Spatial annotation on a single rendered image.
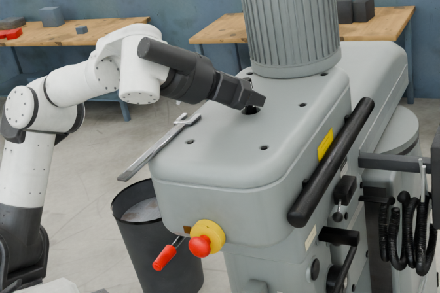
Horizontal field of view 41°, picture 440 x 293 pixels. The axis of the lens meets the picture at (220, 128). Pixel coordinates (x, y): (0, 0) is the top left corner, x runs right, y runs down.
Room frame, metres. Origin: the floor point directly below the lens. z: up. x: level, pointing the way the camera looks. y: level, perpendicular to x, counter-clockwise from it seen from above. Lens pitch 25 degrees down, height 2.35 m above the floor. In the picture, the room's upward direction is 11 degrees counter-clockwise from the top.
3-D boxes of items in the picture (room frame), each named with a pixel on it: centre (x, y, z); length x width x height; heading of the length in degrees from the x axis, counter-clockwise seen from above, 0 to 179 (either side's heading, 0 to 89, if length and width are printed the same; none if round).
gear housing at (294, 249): (1.08, -0.09, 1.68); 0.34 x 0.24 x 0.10; 148
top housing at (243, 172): (1.06, -0.07, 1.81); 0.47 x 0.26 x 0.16; 148
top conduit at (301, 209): (1.00, -0.21, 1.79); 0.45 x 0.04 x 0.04; 148
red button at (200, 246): (0.83, 0.07, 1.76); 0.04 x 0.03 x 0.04; 58
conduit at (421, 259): (1.17, -0.37, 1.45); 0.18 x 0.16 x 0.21; 148
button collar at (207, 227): (0.85, 0.06, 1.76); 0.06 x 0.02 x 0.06; 58
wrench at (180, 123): (0.96, 0.11, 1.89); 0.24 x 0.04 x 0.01; 149
